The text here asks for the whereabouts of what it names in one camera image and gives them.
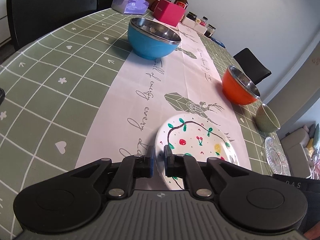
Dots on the pink deer table runner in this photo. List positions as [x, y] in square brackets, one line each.
[144, 94]

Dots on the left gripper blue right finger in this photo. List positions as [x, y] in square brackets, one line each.
[169, 161]

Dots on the purple tissue pack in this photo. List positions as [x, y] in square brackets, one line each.
[132, 7]

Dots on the red label small bottle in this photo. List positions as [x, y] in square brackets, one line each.
[203, 21]

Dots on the beige sofa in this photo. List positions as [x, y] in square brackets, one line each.
[294, 146]

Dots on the clear glass plate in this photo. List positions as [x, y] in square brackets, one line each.
[276, 157]

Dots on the right black chair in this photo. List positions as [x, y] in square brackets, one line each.
[251, 66]

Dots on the white drawer cabinet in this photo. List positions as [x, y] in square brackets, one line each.
[4, 27]

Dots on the blue steel bowl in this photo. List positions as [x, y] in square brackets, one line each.
[151, 40]

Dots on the orange steel bowl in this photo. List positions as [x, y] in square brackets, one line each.
[238, 88]

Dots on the brown liquor bottle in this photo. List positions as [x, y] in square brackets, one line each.
[181, 3]

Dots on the dark glass jar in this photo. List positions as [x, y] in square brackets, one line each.
[210, 30]

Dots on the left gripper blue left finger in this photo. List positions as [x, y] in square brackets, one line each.
[150, 161]

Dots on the pink square box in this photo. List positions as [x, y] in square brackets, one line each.
[168, 13]

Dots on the near left black chair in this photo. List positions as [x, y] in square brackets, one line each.
[31, 19]

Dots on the green checked tablecloth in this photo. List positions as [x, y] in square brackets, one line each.
[44, 123]

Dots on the green ceramic bowl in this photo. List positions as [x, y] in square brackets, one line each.
[266, 120]

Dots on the blue flat packet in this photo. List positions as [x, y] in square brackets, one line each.
[217, 42]

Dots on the white flat box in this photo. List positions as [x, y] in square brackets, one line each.
[193, 25]

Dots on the black smartphone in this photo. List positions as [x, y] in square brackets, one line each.
[2, 95]

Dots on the dark lidded jar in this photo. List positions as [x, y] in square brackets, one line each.
[191, 16]

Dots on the white painted ceramic plate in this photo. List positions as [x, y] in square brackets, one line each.
[191, 134]

